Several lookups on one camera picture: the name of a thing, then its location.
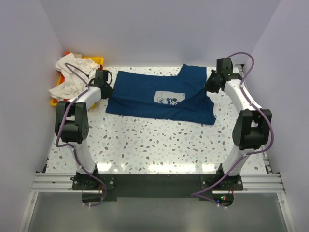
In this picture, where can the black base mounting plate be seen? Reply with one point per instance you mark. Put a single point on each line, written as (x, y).
(110, 187)

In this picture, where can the blue printed t-shirt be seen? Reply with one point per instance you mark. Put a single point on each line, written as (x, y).
(180, 98)

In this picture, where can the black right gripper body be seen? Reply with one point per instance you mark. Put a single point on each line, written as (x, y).
(210, 83)

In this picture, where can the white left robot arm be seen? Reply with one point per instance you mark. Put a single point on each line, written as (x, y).
(72, 128)

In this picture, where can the white crumpled t-shirt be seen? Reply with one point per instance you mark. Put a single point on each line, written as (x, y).
(72, 77)

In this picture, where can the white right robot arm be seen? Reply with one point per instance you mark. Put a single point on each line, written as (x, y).
(253, 125)

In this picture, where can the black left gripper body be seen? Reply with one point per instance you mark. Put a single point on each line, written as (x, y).
(107, 90)

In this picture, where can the yellow plastic bin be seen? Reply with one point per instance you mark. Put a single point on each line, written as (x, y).
(95, 60)

